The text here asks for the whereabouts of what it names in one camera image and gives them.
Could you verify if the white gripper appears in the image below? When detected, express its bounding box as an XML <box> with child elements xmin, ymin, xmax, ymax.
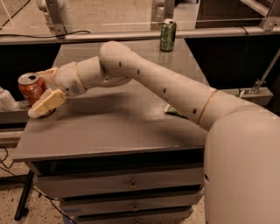
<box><xmin>28</xmin><ymin>62</ymin><xmax>86</xmax><ymax>118</ymax></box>

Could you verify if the red coke can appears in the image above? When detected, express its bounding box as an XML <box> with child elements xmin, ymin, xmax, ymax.
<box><xmin>17</xmin><ymin>73</ymin><xmax>47</xmax><ymax>106</ymax></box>

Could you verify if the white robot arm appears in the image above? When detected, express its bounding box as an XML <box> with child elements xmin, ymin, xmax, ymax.
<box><xmin>28</xmin><ymin>41</ymin><xmax>280</xmax><ymax>224</ymax></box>

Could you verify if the green soda can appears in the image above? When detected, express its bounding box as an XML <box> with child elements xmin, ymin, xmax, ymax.
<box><xmin>160</xmin><ymin>18</ymin><xmax>177</xmax><ymax>52</ymax></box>

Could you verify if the white plastic bottle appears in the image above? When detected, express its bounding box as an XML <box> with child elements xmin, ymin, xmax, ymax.
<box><xmin>0</xmin><ymin>87</ymin><xmax>18</xmax><ymax>111</ymax></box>

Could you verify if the grey side shelf left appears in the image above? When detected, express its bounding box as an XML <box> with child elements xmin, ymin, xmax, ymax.
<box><xmin>0</xmin><ymin>101</ymin><xmax>29</xmax><ymax>131</ymax></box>

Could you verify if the grey side shelf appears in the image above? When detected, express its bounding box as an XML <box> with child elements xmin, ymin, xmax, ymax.
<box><xmin>223</xmin><ymin>87</ymin><xmax>273</xmax><ymax>107</ymax></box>
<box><xmin>0</xmin><ymin>101</ymin><xmax>29</xmax><ymax>131</ymax></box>

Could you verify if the grey drawer cabinet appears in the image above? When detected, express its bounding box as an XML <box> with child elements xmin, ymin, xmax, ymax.
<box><xmin>11</xmin><ymin>38</ymin><xmax>211</xmax><ymax>224</ymax></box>

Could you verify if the top grey drawer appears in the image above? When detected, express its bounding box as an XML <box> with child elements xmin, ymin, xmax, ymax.
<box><xmin>34</xmin><ymin>167</ymin><xmax>203</xmax><ymax>198</ymax></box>

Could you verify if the grey drawer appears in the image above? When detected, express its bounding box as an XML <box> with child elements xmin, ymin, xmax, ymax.
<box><xmin>34</xmin><ymin>167</ymin><xmax>203</xmax><ymax>198</ymax></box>
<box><xmin>76</xmin><ymin>206</ymin><xmax>193</xmax><ymax>224</ymax></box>
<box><xmin>60</xmin><ymin>189</ymin><xmax>202</xmax><ymax>216</ymax></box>

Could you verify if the green Kettle chips bag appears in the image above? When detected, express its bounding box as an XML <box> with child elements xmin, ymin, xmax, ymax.
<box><xmin>164</xmin><ymin>104</ymin><xmax>185</xmax><ymax>118</ymax></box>

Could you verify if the black metal leg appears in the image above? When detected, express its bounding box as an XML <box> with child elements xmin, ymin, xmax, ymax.
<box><xmin>14</xmin><ymin>171</ymin><xmax>34</xmax><ymax>221</ymax></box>

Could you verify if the middle grey drawer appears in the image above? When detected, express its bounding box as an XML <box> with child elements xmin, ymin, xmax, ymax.
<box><xmin>60</xmin><ymin>189</ymin><xmax>202</xmax><ymax>216</ymax></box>

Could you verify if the bottom grey drawer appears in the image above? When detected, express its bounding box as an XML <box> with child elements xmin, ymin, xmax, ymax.
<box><xmin>76</xmin><ymin>206</ymin><xmax>193</xmax><ymax>224</ymax></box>

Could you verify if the grey side shelf right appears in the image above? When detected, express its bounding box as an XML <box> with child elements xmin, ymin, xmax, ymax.
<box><xmin>223</xmin><ymin>87</ymin><xmax>273</xmax><ymax>107</ymax></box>

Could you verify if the black cable on rail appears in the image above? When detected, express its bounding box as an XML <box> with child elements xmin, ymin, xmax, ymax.
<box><xmin>0</xmin><ymin>30</ymin><xmax>91</xmax><ymax>39</ymax></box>

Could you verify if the metal frame post left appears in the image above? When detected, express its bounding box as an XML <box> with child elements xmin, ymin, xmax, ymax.
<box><xmin>36</xmin><ymin>0</ymin><xmax>74</xmax><ymax>35</ymax></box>

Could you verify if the black floor cable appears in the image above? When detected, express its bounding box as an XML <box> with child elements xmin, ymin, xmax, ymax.
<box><xmin>0</xmin><ymin>146</ymin><xmax>77</xmax><ymax>224</ymax></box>

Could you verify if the horizontal metal rail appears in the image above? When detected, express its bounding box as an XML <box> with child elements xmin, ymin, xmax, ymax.
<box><xmin>0</xmin><ymin>26</ymin><xmax>280</xmax><ymax>46</ymax></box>

